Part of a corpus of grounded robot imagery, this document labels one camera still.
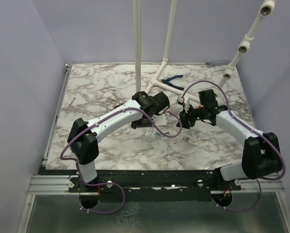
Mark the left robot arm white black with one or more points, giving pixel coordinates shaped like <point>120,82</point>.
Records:
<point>85,136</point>

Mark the aluminium rail frame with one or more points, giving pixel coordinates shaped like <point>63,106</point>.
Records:
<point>99,87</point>

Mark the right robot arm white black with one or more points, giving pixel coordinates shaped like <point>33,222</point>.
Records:
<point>260,150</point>

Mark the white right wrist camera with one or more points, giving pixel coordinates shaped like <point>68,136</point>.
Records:
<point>184,101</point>

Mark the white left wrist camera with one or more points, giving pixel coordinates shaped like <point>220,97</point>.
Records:
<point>160,120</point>

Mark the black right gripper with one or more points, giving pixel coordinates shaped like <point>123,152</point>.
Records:
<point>185,117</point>

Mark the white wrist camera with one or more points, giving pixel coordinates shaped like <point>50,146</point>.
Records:
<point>184,101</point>
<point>160,120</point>

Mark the white staple box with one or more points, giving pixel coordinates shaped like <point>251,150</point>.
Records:
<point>192,140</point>

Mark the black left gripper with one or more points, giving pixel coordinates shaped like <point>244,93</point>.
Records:
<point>135,124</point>

